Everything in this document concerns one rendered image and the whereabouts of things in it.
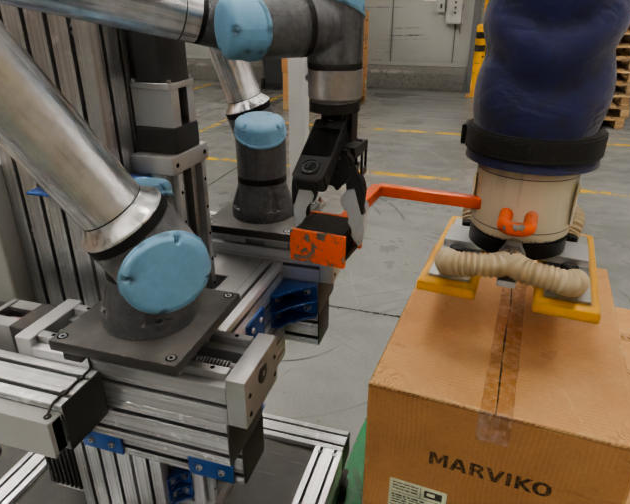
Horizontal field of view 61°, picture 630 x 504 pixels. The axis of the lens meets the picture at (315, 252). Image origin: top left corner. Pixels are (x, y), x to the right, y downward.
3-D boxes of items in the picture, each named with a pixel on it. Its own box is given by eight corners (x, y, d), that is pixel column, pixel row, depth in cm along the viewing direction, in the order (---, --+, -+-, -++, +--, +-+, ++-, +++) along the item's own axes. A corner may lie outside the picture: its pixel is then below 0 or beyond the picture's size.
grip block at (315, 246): (343, 269, 78) (344, 237, 76) (289, 259, 81) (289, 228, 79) (362, 247, 85) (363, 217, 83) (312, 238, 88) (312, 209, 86)
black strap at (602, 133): (607, 173, 80) (614, 147, 79) (450, 157, 88) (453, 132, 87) (600, 140, 99) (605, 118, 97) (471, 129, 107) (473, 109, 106)
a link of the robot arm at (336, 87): (352, 72, 69) (294, 70, 72) (351, 109, 71) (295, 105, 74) (370, 66, 75) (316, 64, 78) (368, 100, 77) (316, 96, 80)
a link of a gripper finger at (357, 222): (385, 230, 84) (366, 175, 82) (373, 245, 79) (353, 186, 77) (367, 234, 85) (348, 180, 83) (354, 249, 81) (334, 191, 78)
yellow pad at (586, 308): (599, 326, 84) (606, 298, 82) (530, 312, 87) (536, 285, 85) (591, 243, 112) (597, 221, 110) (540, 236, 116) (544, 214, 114)
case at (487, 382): (583, 626, 92) (644, 451, 75) (359, 546, 105) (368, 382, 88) (572, 403, 142) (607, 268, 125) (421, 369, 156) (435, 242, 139)
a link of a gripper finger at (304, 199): (314, 226, 89) (334, 178, 84) (299, 239, 84) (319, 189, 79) (298, 217, 89) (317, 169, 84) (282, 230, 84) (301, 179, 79)
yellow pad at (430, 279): (473, 301, 91) (477, 274, 88) (415, 289, 94) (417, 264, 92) (496, 229, 119) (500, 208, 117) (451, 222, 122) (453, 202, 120)
